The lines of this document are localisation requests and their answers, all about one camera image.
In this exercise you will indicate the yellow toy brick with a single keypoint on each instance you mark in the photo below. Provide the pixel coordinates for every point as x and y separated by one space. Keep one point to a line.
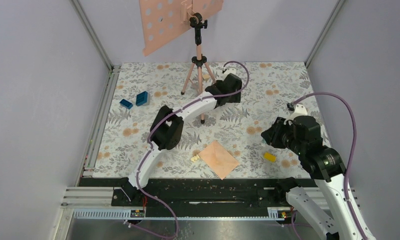
269 157

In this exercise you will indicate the tan paper envelope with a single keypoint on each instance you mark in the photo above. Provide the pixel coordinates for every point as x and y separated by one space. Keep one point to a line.
218 159

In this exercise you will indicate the small blue toy brick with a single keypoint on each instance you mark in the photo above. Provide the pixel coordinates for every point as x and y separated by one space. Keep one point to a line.
126 104

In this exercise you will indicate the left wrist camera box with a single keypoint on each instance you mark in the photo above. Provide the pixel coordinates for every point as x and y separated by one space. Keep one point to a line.
227 71

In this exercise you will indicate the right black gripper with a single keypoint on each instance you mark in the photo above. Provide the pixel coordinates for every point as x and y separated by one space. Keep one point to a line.
271 135

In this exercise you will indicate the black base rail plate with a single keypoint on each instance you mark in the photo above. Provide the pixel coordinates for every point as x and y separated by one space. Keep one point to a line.
197 197

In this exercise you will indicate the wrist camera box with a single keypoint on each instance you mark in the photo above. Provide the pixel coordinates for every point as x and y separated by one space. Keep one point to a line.
227 71
299 110

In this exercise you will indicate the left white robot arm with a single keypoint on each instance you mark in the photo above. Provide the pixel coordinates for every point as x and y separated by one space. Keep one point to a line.
166 129

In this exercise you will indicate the large blue toy brick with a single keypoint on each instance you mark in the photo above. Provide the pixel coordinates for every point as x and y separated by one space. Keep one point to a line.
142 99

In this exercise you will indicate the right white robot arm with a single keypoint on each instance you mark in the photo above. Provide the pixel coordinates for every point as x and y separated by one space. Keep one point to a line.
302 136

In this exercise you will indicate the cream chess knight piece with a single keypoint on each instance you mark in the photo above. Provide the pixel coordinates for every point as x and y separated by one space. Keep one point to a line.
195 158

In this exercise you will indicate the floral patterned table mat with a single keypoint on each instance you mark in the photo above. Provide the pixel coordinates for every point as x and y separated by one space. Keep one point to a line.
236 126

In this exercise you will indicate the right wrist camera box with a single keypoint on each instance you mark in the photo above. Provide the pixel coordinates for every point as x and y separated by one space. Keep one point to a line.
299 110

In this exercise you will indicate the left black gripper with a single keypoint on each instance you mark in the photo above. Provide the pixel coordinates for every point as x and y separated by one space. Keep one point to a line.
234 98

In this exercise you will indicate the pink perforated music stand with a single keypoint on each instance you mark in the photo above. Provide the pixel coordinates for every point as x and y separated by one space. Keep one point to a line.
165 20

